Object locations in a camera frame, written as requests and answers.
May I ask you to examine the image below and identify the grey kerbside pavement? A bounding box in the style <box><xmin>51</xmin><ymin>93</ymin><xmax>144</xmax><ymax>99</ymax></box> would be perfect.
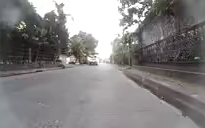
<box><xmin>0</xmin><ymin>63</ymin><xmax>76</xmax><ymax>80</ymax></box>

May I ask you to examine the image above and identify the grey asphalt road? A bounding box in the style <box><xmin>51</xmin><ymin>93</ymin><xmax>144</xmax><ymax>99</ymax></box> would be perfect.
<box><xmin>0</xmin><ymin>63</ymin><xmax>201</xmax><ymax>128</ymax></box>

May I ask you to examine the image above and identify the stone wall with lattice railing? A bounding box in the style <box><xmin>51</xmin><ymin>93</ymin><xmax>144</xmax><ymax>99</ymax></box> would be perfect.
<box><xmin>131</xmin><ymin>0</ymin><xmax>205</xmax><ymax>75</ymax></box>

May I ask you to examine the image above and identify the dark fence on low wall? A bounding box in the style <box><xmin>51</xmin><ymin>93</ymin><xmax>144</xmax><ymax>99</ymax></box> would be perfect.
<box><xmin>0</xmin><ymin>43</ymin><xmax>66</xmax><ymax>72</ymax></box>

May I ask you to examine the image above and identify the pavement with dark gutter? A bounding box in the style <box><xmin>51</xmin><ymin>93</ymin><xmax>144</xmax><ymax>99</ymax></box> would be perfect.
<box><xmin>114</xmin><ymin>63</ymin><xmax>205</xmax><ymax>128</ymax></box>

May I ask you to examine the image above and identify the white vehicle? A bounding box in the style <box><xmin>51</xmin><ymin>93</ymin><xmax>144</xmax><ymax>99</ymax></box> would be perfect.
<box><xmin>67</xmin><ymin>55</ymin><xmax>78</xmax><ymax>65</ymax></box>
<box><xmin>86</xmin><ymin>55</ymin><xmax>99</xmax><ymax>66</ymax></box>

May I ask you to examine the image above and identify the group of trees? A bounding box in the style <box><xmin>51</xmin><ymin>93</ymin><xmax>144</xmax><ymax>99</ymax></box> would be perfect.
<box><xmin>109</xmin><ymin>0</ymin><xmax>178</xmax><ymax>66</ymax></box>

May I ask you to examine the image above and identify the row of trees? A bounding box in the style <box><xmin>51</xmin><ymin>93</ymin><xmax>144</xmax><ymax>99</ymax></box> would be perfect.
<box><xmin>0</xmin><ymin>0</ymin><xmax>99</xmax><ymax>65</ymax></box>

